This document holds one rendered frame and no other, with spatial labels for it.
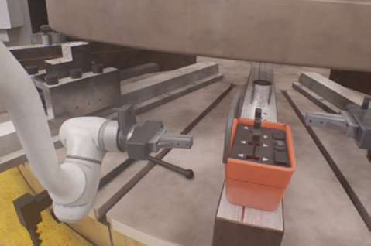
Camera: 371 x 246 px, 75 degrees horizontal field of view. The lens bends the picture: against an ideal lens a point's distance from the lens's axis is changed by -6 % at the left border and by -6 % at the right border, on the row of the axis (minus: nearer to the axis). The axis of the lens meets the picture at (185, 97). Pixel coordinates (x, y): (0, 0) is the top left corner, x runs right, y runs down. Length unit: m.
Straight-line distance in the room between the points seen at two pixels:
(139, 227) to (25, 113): 0.67
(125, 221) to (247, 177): 0.65
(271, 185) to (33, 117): 0.46
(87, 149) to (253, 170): 0.44
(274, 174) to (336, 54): 0.74
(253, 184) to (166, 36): 0.84
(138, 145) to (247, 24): 0.68
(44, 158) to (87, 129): 0.20
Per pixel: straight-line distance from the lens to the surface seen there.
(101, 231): 1.29
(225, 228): 0.58
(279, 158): 0.55
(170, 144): 0.66
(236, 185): 0.55
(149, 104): 1.88
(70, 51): 1.56
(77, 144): 0.75
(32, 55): 2.56
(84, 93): 1.50
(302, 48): 1.12
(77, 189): 0.70
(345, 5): 1.14
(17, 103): 0.50
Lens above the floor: 1.10
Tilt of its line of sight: 22 degrees down
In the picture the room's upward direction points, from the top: 1 degrees clockwise
